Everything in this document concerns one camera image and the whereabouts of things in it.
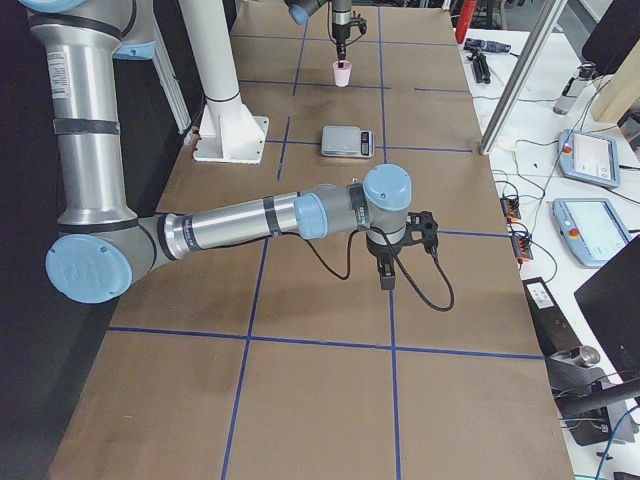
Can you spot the far blue teach pendant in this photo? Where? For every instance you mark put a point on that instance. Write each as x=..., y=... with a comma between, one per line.
x=589, y=157

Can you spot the red cylinder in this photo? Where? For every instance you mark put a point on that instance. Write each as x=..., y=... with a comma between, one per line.
x=464, y=20

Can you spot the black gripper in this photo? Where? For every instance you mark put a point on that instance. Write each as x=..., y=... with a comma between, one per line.
x=378, y=250
x=340, y=33

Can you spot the near blue teach pendant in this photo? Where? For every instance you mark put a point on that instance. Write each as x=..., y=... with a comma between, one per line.
x=591, y=228

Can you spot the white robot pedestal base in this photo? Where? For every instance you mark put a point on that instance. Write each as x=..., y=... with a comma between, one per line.
x=228, y=132

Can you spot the aluminium frame post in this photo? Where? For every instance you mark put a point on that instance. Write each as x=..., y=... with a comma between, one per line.
x=533, y=46

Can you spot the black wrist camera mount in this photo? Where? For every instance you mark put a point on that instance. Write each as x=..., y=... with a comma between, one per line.
x=359, y=22
x=421, y=228

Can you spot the blue teach pendant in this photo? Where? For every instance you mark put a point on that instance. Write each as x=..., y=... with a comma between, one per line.
x=591, y=228
x=589, y=157

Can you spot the silver digital kitchen scale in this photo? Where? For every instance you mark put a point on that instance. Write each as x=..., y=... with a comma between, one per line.
x=347, y=141

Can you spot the black box with label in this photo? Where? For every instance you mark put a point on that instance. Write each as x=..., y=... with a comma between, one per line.
x=571, y=364

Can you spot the grey handheld device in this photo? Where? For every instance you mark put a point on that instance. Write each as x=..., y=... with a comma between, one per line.
x=585, y=73

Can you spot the orange black power strip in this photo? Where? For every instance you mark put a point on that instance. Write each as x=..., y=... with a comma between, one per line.
x=520, y=237

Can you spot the black folded tripod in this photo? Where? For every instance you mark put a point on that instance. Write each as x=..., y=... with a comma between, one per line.
x=480, y=66

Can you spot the pink plastic cup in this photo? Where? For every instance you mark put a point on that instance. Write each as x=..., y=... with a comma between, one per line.
x=342, y=72

